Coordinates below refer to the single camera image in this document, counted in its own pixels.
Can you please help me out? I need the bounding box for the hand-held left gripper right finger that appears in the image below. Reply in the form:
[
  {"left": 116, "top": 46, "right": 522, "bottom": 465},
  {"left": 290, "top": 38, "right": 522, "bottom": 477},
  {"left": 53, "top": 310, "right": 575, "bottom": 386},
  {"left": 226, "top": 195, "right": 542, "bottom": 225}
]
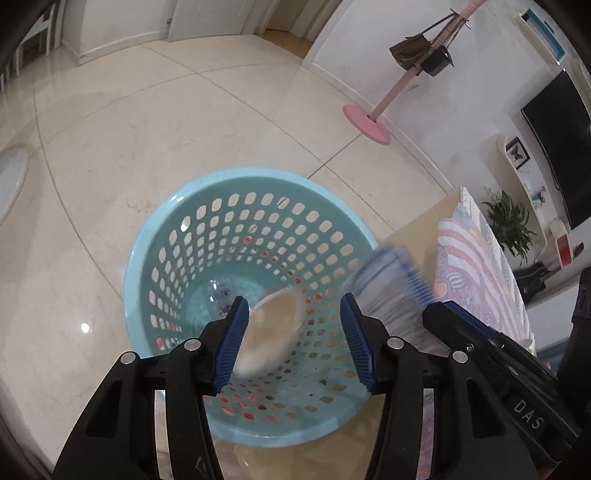
[{"left": 339, "top": 292, "right": 541, "bottom": 480}]

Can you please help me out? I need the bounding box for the white dining chair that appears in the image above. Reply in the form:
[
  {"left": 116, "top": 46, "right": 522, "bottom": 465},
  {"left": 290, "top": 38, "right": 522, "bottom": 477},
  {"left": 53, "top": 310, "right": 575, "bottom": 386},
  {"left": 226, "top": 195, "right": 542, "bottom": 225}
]
[{"left": 16, "top": 0, "right": 54, "bottom": 61}]

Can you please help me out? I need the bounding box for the brown tote bag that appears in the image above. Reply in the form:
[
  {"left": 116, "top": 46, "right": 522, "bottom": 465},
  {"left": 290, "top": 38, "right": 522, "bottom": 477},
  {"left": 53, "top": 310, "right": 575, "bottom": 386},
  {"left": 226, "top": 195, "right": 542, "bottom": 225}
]
[{"left": 390, "top": 32, "right": 432, "bottom": 70}]

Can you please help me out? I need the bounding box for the black acoustic guitar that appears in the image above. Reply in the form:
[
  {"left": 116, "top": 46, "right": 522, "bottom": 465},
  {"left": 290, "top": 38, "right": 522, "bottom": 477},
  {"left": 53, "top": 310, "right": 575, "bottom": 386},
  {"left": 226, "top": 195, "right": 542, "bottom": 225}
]
[{"left": 512, "top": 261, "right": 555, "bottom": 305}]

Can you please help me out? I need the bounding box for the white panel door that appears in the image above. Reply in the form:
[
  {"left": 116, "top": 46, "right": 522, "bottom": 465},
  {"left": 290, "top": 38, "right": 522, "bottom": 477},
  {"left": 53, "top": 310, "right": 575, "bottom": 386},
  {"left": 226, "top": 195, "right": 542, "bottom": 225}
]
[{"left": 168, "top": 0, "right": 259, "bottom": 42}]

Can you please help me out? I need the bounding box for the black quilted bag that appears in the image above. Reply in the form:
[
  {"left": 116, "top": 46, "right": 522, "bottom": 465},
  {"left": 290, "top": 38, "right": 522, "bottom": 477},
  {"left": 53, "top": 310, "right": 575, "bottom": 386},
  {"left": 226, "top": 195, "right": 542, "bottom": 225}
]
[{"left": 422, "top": 44, "right": 455, "bottom": 78}]

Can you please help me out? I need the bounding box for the pink coat rack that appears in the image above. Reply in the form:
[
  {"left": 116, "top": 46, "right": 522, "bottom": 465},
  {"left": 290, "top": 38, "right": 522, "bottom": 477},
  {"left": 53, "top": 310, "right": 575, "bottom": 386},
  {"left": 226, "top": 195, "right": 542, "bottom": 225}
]
[{"left": 342, "top": 0, "right": 490, "bottom": 146}]

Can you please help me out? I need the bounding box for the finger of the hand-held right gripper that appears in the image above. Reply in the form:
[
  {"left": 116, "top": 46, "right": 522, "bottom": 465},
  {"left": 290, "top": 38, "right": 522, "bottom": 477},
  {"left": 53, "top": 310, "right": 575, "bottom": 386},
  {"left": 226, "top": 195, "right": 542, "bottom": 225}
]
[{"left": 422, "top": 300, "right": 504, "bottom": 361}]

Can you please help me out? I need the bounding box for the framed butterfly picture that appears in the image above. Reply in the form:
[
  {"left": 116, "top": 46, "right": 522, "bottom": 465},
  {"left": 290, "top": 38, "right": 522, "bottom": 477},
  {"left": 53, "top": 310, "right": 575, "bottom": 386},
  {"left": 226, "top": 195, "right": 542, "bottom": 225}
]
[{"left": 505, "top": 137, "right": 532, "bottom": 169}]

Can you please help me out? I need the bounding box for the white blue box shelf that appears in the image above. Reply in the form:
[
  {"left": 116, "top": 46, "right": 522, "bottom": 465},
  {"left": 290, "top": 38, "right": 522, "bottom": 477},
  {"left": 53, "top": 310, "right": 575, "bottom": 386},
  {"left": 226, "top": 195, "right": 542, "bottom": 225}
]
[{"left": 515, "top": 9, "right": 566, "bottom": 65}]

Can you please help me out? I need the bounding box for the light blue plastic basket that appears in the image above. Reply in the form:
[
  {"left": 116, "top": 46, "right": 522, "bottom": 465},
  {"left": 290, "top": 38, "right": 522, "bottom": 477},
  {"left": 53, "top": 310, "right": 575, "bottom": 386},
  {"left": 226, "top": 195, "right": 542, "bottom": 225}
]
[{"left": 124, "top": 168, "right": 384, "bottom": 446}]

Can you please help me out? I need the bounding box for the curved white wall shelf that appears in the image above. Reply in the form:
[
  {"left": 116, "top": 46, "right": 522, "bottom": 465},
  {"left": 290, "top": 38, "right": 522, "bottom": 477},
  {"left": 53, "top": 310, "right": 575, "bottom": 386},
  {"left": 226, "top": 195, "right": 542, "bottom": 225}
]
[{"left": 496, "top": 134, "right": 555, "bottom": 259}]

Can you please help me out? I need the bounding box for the clear plastic bottle blue label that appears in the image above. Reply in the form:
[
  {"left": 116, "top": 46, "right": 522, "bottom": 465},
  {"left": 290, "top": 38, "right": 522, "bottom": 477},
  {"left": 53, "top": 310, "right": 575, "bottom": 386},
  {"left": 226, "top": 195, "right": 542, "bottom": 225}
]
[{"left": 344, "top": 244, "right": 446, "bottom": 354}]

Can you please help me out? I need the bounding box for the potted green plant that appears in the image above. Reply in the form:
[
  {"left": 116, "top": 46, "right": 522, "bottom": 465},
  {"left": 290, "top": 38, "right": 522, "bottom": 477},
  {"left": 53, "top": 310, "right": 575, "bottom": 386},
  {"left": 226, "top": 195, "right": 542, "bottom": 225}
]
[{"left": 482, "top": 187, "right": 539, "bottom": 257}]

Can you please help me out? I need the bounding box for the black wall television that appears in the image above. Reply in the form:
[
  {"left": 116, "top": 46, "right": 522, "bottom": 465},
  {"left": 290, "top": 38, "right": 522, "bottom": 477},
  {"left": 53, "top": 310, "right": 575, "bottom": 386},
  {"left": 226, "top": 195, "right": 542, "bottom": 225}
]
[{"left": 521, "top": 69, "right": 591, "bottom": 232}]

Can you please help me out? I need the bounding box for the beige paper cup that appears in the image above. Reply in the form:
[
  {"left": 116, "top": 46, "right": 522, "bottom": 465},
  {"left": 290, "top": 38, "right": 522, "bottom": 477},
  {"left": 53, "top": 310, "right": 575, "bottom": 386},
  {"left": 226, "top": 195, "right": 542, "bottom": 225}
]
[{"left": 235, "top": 286, "right": 303, "bottom": 377}]

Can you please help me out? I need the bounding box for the white dotted striped mat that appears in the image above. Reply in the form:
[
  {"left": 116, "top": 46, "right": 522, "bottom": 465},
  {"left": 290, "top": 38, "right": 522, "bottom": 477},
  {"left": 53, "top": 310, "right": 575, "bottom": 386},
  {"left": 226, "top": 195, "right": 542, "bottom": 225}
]
[{"left": 455, "top": 187, "right": 504, "bottom": 259}]

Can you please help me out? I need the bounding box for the small clear plastic bottle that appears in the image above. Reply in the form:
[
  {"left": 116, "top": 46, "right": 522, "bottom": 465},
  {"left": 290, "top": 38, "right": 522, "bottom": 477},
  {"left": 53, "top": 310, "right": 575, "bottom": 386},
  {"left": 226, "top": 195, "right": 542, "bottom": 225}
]
[{"left": 203, "top": 279, "right": 250, "bottom": 319}]

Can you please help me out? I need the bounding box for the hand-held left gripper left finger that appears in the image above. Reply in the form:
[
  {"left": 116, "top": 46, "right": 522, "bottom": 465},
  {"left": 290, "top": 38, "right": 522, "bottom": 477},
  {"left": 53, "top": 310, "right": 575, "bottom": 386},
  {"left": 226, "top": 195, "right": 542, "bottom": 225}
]
[{"left": 52, "top": 295, "right": 252, "bottom": 480}]

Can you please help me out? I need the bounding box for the floral pink purple blanket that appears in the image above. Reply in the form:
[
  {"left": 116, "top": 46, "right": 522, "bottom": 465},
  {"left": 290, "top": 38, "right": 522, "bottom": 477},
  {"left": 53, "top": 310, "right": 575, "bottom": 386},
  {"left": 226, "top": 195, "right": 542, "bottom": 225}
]
[{"left": 416, "top": 205, "right": 536, "bottom": 480}]

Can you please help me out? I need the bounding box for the red white wall box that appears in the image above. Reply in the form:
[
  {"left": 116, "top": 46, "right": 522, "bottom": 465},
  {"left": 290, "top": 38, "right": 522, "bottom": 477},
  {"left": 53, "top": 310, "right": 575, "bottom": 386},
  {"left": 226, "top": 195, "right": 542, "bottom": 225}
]
[{"left": 549, "top": 219, "right": 575, "bottom": 273}]

